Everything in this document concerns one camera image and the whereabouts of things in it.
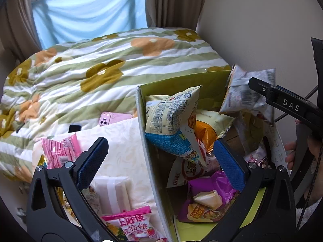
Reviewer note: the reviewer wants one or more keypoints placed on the person's right hand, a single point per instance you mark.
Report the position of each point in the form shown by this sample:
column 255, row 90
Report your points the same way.
column 290, row 152

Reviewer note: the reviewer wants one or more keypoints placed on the orange snack packet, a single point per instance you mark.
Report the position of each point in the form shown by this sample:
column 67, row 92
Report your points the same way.
column 204, row 133

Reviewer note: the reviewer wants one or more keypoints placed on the pink and white candy packet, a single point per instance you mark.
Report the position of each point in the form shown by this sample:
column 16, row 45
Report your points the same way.
column 131, row 228

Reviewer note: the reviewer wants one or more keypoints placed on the pink striped snack packet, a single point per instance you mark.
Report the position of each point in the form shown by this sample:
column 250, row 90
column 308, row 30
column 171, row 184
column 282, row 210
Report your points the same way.
column 59, row 151

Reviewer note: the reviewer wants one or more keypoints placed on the cream and blue snack bag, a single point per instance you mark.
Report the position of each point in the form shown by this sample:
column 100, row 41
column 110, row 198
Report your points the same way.
column 169, row 116

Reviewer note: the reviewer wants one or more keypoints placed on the red and white snack bag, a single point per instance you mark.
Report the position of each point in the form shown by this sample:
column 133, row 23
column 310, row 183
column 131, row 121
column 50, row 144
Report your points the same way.
column 185, row 172

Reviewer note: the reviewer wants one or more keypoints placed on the yellow orange snack bag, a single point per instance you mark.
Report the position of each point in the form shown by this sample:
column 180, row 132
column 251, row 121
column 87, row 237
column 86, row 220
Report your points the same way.
column 217, row 119

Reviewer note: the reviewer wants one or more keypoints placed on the grey-brown curtain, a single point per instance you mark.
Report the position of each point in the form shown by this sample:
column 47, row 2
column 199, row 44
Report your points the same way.
column 174, row 2
column 17, row 30

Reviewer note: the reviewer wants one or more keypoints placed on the white and brown small packet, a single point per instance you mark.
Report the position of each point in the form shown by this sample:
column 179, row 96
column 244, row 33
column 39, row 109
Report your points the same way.
column 257, row 156

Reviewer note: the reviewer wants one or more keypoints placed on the pink smartphone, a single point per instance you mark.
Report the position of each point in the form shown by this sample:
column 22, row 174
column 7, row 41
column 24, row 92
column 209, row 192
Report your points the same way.
column 113, row 118

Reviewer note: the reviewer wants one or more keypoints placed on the green cardboard box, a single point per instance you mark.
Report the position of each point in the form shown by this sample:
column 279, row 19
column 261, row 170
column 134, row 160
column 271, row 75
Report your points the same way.
column 154, row 181

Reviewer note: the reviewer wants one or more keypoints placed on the grey chips bag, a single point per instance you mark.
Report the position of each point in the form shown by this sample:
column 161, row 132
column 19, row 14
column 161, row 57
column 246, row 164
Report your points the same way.
column 242, row 93

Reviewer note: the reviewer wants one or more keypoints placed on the light blue cloth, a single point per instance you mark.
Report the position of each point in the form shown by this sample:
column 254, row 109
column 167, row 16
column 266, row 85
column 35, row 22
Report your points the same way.
column 88, row 12

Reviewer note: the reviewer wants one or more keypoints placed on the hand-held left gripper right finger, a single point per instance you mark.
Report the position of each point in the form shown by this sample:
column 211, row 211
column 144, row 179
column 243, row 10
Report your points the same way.
column 229, row 166

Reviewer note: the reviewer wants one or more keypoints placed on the small black device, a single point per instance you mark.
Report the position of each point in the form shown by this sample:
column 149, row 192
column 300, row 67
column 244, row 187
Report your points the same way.
column 74, row 128

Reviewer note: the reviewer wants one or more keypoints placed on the white tissue pack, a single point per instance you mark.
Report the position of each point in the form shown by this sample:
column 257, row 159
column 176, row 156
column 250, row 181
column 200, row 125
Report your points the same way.
column 111, row 194

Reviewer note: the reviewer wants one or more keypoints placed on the purple snack bag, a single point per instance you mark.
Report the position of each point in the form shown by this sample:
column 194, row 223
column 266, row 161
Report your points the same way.
column 207, row 181

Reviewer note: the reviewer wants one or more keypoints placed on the floral striped duvet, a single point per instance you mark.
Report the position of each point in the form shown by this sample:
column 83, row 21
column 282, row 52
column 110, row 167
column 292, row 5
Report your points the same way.
column 75, row 63

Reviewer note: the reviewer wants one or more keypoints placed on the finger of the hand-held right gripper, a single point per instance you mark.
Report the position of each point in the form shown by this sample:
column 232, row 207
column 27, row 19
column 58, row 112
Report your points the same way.
column 285, row 102

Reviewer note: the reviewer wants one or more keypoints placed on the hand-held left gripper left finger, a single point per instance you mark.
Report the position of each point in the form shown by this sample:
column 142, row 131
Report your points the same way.
column 90, row 163

